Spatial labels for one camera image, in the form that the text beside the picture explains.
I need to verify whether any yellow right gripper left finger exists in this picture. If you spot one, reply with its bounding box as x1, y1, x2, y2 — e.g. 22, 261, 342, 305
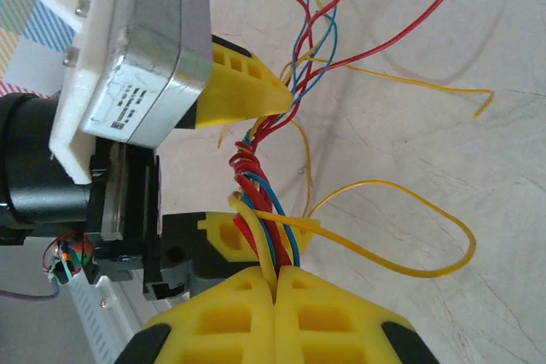
113, 264, 277, 364

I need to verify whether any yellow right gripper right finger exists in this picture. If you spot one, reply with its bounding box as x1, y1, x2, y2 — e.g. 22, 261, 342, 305
275, 265, 441, 364

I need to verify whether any circuit board with wires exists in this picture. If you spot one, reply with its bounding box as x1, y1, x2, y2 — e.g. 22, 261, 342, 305
41, 230, 94, 285

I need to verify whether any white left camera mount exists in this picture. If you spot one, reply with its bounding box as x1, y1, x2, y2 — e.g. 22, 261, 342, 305
0, 0, 125, 186

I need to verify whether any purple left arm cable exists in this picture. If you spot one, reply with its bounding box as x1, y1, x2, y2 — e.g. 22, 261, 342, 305
0, 289, 61, 303

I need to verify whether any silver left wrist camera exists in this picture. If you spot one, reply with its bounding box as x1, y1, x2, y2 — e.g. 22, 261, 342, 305
79, 0, 213, 147

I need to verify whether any white perforated cable duct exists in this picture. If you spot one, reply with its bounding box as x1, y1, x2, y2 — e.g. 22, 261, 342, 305
67, 272, 148, 364

